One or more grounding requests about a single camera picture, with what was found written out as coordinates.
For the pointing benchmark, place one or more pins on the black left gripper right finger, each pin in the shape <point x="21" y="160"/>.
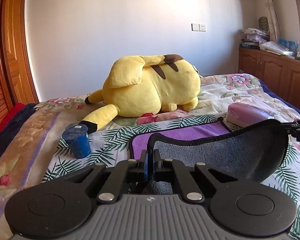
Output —
<point x="241" y="206"/>

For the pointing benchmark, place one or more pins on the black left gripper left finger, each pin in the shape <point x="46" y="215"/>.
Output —
<point x="91" y="203"/>

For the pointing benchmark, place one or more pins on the purple and grey towel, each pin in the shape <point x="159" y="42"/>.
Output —
<point x="253" y="153"/>

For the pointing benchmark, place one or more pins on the wooden side cabinet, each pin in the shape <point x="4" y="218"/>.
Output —
<point x="279" y="73"/>

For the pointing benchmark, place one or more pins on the pink tissue pack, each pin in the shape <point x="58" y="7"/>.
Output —
<point x="245" y="114"/>

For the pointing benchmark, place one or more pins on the floral palm leaf bedspread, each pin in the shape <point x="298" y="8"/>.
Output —
<point x="38" y="153"/>

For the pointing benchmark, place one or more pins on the blue plastic cup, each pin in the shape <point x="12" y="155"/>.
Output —
<point x="77" y="138"/>

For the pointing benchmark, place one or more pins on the blue box on cabinet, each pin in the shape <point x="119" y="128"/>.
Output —
<point x="291" y="45"/>

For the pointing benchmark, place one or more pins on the white folded cloth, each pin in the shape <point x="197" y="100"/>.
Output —
<point x="275" y="48"/>

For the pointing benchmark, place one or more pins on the dark navy blanket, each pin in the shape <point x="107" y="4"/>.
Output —
<point x="13" y="127"/>

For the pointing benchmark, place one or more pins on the floral curtain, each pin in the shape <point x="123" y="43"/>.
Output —
<point x="274" y="26"/>

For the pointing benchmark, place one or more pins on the stack of books and papers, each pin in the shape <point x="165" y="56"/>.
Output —
<point x="252" y="38"/>

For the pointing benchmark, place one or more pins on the green hand fan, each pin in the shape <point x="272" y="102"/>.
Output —
<point x="263" y="24"/>

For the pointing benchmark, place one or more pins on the red blanket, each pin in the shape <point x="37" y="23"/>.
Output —
<point x="10" y="115"/>

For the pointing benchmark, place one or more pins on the yellow Pikachu plush toy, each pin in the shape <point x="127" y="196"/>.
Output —
<point x="138" y="85"/>

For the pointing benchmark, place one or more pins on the white wall switch plate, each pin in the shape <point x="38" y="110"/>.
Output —
<point x="198" y="27"/>

